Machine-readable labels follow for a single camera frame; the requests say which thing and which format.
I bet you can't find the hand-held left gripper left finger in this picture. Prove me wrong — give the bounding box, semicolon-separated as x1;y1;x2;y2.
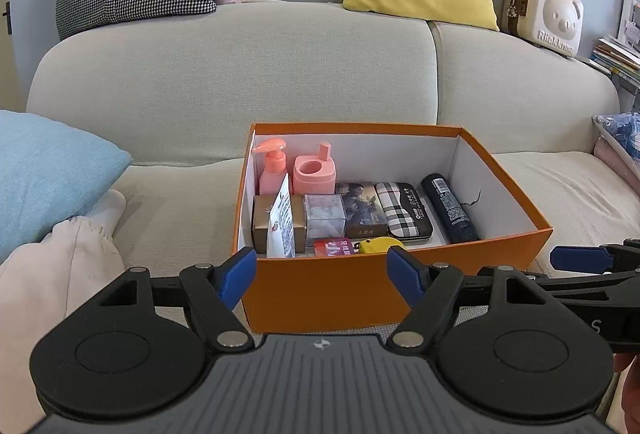
95;246;257;354

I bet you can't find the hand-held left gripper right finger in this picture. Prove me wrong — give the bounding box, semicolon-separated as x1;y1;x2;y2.
386;246;551;351

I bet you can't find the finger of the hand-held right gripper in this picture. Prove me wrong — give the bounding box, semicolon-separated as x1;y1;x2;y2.
477;265;551;287
550;239;640;273

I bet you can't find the yellow tape measure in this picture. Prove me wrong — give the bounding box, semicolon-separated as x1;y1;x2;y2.
351;237;407;255

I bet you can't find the plaid tin case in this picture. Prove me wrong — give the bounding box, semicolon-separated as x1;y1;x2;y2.
375;182;434;245

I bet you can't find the gold cardboard box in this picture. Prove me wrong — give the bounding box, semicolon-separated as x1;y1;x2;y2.
251;194;307;252

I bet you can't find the white printed packet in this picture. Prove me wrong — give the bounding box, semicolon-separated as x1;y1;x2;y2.
266;174;296;259

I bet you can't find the black labelled bottle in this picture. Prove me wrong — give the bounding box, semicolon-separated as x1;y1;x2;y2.
420;173;482;245

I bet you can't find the picture printed card box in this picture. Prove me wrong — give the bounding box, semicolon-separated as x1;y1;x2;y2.
335;181;389;239

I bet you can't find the red blue card packet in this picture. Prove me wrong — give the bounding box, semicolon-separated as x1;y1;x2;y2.
313;238;361;257

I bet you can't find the orange cardboard box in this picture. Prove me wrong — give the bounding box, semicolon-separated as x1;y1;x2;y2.
231;123;554;334

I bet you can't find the clear plastic box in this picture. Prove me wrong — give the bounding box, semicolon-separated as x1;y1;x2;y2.
304;194;347;242

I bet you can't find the pink pump bottle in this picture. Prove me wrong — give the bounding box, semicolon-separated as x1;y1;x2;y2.
251;137;288;195

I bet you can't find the pink cup with lid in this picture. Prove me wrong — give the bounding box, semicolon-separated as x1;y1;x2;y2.
292;142;337;195

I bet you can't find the person's right hand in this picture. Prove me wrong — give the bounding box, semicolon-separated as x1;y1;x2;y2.
612;353;640;430

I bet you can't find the blue plastic bag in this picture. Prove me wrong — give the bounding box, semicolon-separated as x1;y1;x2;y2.
592;111;640;165

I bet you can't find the white sock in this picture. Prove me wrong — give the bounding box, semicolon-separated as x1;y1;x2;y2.
82;189;127;239

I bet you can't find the person's leg in pink pants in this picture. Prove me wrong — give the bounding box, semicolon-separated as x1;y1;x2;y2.
0;216;126;420

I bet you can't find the stack of books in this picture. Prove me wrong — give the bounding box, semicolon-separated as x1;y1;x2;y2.
590;36;640;87

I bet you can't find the beige fabric sofa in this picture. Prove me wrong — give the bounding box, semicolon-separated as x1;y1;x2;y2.
25;1;640;345

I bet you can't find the light blue pillow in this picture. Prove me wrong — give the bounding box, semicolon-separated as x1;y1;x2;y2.
0;110;133;265

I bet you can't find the cream bear suitcase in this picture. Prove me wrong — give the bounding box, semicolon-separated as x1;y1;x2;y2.
501;0;585;58

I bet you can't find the white printed card stand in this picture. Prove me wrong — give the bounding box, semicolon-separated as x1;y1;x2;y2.
617;0;640;47

